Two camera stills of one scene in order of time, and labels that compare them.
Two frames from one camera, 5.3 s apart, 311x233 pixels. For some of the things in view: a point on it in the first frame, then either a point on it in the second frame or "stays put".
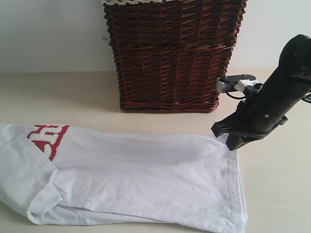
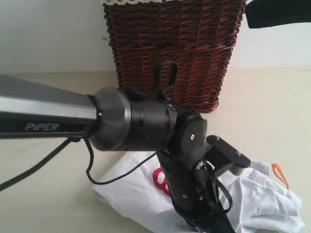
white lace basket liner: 108,2 stays put
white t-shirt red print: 56,174 to 136,185
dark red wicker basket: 169,56 stays put
